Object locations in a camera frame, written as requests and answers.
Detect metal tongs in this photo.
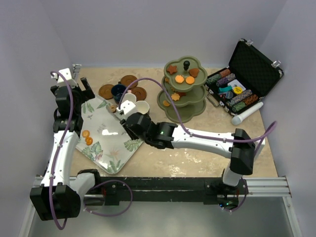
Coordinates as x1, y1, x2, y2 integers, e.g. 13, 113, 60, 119
107, 106, 123, 122

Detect brown patterned cookie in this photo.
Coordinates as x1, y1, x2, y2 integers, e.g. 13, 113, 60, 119
109, 105, 117, 113

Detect leaf pattern serving tray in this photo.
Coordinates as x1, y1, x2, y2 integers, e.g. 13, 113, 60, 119
76, 95, 143, 174

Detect round orange cookie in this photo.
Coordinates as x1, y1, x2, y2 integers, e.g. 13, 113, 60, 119
185, 76, 195, 84
163, 100, 170, 107
175, 75, 185, 84

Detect orange flower cookie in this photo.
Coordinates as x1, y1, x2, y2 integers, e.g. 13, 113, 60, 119
171, 93, 181, 101

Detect dark star cookie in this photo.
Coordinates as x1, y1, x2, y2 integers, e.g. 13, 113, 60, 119
177, 92, 186, 97
166, 65, 177, 75

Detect round orange cookie front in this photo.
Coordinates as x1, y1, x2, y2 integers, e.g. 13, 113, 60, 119
185, 76, 195, 84

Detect heart cookie light brown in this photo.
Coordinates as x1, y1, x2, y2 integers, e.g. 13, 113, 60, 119
189, 68, 199, 78

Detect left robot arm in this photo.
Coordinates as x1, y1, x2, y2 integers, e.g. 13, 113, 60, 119
30, 78, 102, 221

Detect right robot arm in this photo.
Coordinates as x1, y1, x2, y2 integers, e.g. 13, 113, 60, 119
120, 113, 256, 194

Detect brown saucer left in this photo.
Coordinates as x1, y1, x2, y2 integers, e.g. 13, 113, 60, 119
98, 84, 114, 100

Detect brown saucer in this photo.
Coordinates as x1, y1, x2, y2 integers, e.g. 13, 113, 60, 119
120, 75, 137, 87
131, 86, 147, 101
98, 84, 114, 100

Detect dark grey mug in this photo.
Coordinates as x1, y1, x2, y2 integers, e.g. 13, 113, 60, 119
135, 101, 150, 115

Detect pink cup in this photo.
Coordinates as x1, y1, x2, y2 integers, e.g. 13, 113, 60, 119
122, 93, 137, 103

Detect dark blue mug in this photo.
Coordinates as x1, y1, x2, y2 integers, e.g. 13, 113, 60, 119
111, 84, 126, 104

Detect brown saucer right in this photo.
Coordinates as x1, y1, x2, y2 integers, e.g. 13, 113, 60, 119
131, 86, 147, 101

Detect orange slice cookie upper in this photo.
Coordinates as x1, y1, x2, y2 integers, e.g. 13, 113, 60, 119
82, 130, 90, 138

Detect orange slice cookie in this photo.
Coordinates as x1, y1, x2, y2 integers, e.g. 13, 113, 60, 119
85, 136, 93, 146
82, 130, 90, 138

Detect brown saucer back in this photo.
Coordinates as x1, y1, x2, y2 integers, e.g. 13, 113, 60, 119
120, 75, 137, 87

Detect orange slice cookie lower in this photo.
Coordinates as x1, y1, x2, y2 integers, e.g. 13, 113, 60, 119
85, 136, 93, 146

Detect green three-tier stand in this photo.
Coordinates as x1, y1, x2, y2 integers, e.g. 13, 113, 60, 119
157, 56, 207, 123

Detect white microphone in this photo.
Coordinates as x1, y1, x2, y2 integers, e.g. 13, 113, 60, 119
231, 102, 264, 125

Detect white stand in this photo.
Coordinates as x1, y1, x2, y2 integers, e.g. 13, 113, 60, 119
254, 138, 265, 154

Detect black poker chip case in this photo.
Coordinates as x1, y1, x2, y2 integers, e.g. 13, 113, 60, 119
205, 39, 284, 116

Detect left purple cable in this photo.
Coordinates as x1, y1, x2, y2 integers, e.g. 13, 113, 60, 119
48, 71, 133, 230

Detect purple cable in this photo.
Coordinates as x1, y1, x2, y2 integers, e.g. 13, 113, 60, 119
118, 78, 277, 213
48, 71, 133, 230

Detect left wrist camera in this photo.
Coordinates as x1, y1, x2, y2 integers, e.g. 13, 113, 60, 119
50, 68, 78, 87

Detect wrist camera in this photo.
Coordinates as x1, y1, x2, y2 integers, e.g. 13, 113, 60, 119
117, 100, 138, 119
50, 68, 78, 87

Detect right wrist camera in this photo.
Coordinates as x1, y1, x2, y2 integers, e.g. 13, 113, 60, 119
117, 100, 138, 119

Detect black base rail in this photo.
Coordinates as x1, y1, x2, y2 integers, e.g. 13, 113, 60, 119
88, 177, 248, 207

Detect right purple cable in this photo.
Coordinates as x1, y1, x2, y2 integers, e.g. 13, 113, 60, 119
118, 78, 277, 213

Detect aluminium frame rail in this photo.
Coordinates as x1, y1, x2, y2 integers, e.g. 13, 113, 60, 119
18, 64, 293, 237

